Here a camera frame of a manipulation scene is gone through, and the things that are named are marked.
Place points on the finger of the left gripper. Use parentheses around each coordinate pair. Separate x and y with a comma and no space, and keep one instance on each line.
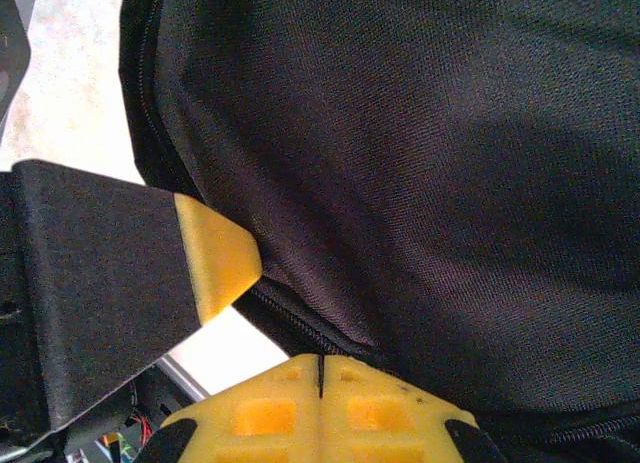
(125,273)

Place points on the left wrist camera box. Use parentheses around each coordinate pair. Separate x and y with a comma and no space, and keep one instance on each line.
(10,43)

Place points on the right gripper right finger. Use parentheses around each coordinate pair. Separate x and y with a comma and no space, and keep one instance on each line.
(380,423)

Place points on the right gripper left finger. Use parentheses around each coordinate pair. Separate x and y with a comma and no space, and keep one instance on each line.
(260,423)

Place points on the black fabric backpack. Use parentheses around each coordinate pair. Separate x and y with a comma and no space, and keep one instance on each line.
(400,158)

